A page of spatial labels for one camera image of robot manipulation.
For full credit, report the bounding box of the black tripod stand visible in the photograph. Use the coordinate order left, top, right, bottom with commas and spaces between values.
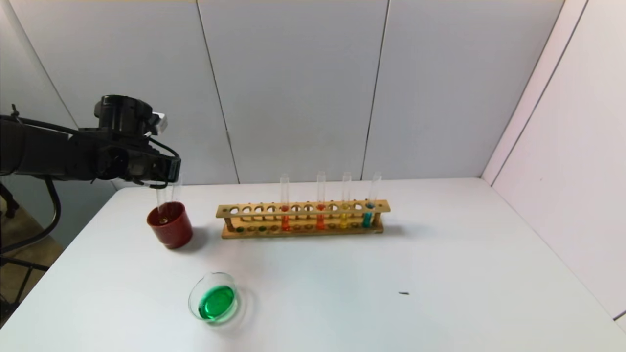
0, 182, 50, 318

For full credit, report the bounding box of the test tube blue pigment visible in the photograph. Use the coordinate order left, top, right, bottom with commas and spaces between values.
171, 174, 183, 218
361, 171, 381, 228

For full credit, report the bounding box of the thick black cable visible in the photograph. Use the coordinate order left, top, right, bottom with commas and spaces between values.
0, 177, 62, 255

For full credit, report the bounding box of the wooden test tube rack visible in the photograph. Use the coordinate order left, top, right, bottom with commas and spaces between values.
217, 199, 391, 240

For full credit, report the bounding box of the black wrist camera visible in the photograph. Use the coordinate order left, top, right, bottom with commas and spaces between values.
94, 95, 168, 140

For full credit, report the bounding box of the red plastic cup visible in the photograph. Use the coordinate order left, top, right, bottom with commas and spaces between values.
147, 201, 193, 249

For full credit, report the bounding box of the test tube red pigment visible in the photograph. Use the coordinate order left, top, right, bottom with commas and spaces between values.
316, 171, 326, 230
280, 174, 291, 231

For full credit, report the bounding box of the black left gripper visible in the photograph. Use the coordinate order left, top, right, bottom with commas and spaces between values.
127, 155, 182, 188

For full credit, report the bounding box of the thin black cable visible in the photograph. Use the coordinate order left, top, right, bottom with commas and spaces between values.
10, 104, 181, 190

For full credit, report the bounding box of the test tube yellow pigment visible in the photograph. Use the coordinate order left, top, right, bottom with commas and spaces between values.
156, 187, 168, 224
339, 172, 352, 229

